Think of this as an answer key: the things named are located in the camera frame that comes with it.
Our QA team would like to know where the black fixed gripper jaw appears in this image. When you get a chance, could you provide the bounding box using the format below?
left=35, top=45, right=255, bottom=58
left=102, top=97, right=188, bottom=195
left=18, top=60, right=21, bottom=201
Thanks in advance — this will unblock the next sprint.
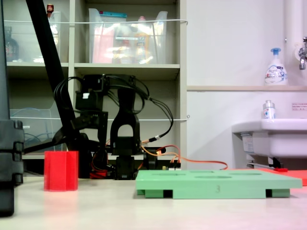
left=96, top=111, right=109, bottom=154

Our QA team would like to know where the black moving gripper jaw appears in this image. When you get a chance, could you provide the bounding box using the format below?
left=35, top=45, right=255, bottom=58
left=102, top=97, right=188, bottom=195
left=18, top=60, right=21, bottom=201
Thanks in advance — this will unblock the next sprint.
left=51, top=111, right=99, bottom=145

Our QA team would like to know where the red cross columnar block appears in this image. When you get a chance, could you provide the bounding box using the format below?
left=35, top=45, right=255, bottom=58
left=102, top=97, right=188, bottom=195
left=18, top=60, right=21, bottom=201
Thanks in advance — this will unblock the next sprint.
left=44, top=150, right=79, bottom=192

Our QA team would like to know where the green shape hole board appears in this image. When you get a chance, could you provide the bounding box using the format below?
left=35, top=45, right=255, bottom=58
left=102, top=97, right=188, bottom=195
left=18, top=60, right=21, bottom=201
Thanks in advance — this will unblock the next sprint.
left=135, top=169, right=303, bottom=199

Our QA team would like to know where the beige shelf unit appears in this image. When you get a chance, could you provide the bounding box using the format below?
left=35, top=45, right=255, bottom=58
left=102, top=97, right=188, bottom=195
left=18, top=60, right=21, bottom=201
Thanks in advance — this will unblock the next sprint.
left=2, top=0, right=188, bottom=171

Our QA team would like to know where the black tripod brace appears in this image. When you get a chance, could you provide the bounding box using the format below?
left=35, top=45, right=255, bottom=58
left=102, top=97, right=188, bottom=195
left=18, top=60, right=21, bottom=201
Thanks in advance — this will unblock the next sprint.
left=23, top=136, right=68, bottom=154

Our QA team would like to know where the pink pouch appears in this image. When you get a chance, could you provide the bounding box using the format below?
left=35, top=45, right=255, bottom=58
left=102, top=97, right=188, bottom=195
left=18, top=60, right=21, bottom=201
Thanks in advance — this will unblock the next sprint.
left=92, top=26, right=115, bottom=63

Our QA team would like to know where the narrow clear plastic bin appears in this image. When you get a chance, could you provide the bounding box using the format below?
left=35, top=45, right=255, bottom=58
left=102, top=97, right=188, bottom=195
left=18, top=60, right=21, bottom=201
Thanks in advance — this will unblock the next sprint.
left=40, top=11, right=63, bottom=63

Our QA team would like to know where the yellow bottle pink cap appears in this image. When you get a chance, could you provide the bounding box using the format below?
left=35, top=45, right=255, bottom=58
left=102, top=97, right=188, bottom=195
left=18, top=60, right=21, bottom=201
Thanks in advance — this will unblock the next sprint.
left=133, top=15, right=151, bottom=64

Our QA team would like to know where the wide clear plastic bin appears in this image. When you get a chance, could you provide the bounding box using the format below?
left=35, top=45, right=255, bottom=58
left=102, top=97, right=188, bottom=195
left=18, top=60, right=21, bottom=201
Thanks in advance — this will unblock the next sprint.
left=88, top=8, right=168, bottom=65

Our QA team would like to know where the notched black tripod leg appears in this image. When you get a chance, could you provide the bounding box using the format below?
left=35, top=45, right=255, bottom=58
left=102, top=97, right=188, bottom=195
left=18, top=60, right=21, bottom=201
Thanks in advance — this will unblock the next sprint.
left=0, top=0, right=24, bottom=218

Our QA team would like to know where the blue-topped clear zip bag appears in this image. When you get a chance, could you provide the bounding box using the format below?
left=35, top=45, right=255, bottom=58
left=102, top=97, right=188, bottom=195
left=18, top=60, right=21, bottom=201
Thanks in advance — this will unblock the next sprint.
left=99, top=11, right=128, bottom=24

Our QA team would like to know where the dark patterned bottle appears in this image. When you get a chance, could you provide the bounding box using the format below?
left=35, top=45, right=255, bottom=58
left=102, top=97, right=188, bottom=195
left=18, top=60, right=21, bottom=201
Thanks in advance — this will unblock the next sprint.
left=4, top=26, right=20, bottom=62

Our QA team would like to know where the brown bottle red label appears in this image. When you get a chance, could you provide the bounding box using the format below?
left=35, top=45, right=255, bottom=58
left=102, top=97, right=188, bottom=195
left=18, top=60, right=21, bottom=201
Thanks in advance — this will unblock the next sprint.
left=46, top=3, right=55, bottom=19

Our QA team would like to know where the large orange foam slab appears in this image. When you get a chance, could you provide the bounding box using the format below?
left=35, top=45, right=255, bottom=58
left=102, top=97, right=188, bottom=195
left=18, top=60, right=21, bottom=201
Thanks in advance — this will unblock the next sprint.
left=229, top=167, right=307, bottom=175

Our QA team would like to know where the white sink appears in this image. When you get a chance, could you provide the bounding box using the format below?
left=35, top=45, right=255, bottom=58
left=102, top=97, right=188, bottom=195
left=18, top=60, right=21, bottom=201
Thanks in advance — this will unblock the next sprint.
left=231, top=118, right=307, bottom=168

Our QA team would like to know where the white blue pump soap bottle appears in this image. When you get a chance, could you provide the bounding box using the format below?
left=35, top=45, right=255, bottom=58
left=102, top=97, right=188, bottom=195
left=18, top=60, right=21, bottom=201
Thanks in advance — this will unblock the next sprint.
left=264, top=47, right=288, bottom=86

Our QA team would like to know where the small orange foam slab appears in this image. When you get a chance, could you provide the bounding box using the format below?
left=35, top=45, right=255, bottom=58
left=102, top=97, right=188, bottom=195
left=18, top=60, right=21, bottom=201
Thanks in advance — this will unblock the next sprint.
left=283, top=170, right=307, bottom=186

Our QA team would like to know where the metal faucet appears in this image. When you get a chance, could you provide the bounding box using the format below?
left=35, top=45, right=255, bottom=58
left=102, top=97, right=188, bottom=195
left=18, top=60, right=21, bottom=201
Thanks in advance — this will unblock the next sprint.
left=294, top=36, right=307, bottom=70

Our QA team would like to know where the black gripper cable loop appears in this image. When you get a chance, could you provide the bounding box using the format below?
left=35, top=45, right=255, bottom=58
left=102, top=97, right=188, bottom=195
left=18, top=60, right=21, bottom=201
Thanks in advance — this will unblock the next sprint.
left=53, top=76, right=84, bottom=113

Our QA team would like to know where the clear bin with blue cables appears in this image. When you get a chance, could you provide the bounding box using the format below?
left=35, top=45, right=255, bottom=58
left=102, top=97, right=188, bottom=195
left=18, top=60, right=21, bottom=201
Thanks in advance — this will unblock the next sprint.
left=9, top=100, right=68, bottom=154

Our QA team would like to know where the black forearm servo cable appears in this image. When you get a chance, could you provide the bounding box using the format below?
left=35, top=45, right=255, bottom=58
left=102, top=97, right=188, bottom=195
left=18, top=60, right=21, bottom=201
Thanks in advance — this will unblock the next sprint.
left=105, top=75, right=175, bottom=144

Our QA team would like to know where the orange and black servo cable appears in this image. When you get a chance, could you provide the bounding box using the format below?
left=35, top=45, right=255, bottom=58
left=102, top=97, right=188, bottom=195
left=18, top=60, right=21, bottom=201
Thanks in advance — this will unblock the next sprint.
left=140, top=134, right=228, bottom=171

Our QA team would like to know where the pink wall notice label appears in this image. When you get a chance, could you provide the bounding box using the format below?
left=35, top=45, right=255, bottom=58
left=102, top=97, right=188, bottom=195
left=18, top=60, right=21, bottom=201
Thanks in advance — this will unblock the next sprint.
left=291, top=102, right=307, bottom=112

